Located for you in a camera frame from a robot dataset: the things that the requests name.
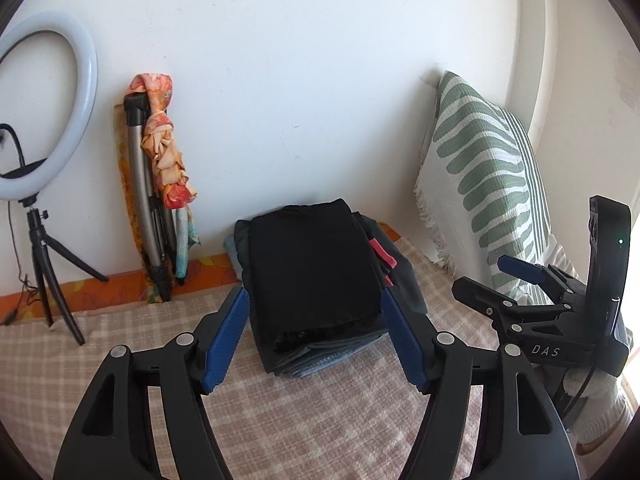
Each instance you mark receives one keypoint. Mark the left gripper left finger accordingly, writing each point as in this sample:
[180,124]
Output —
[217,336]

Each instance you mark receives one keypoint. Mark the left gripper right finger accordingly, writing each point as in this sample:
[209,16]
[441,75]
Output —
[412,335]

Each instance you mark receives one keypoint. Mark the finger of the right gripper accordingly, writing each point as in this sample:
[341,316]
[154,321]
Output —
[523,270]

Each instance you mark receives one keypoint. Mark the right hand white glove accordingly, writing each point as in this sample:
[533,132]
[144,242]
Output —
[606,414]

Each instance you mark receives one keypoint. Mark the green striped white pillow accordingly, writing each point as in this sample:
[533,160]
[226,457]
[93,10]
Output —
[481,195]

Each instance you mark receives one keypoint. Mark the plaid beige bed blanket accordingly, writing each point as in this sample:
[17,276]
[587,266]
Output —
[354,420]

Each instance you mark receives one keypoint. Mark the folded dark clothes stack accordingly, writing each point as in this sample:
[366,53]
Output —
[330,299]

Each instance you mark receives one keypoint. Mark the folded silver tripod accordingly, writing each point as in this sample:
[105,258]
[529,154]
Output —
[155,220]

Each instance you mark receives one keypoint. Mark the black mini tripod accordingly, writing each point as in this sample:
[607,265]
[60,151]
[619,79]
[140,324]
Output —
[47,282]

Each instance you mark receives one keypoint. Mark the white ring light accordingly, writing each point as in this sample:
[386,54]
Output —
[49,80]

